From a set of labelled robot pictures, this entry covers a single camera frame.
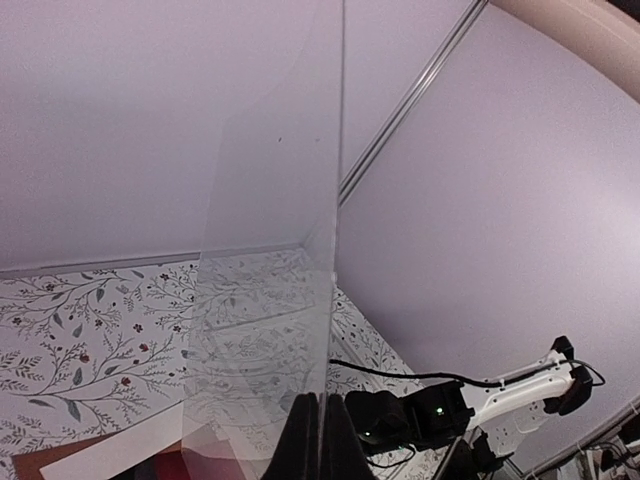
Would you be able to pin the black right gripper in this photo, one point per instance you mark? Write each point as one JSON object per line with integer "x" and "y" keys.
{"x": 428, "y": 419}

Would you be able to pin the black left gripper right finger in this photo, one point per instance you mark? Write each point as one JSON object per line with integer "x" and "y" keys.
{"x": 343, "y": 454}

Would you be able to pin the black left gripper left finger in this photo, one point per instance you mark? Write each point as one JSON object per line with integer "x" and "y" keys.
{"x": 297, "y": 453}

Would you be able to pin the red sunset photo print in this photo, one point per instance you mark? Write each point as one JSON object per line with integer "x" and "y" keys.
{"x": 167, "y": 465}

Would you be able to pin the clear acrylic sheet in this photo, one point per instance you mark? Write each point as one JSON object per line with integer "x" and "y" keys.
{"x": 262, "y": 313}

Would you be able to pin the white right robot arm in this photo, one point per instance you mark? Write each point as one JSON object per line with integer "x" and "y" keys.
{"x": 498, "y": 413}

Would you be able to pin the floral patterned table mat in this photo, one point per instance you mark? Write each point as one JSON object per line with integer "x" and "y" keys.
{"x": 92, "y": 353}

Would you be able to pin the brown cardboard backing board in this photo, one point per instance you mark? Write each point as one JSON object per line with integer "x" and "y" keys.
{"x": 27, "y": 466}

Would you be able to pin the left aluminium corner post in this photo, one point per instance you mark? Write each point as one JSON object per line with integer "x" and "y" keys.
{"x": 410, "y": 99}

